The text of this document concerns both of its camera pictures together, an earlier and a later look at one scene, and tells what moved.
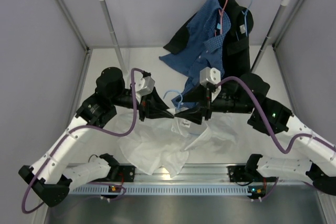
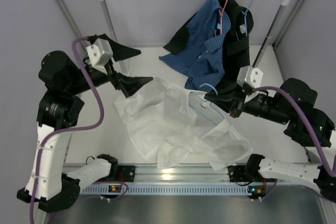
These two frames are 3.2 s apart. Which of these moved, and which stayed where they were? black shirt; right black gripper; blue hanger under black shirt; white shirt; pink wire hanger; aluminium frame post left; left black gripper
Moved: left black gripper; right black gripper; white shirt
Stayed: black shirt; pink wire hanger; aluminium frame post left; blue hanger under black shirt
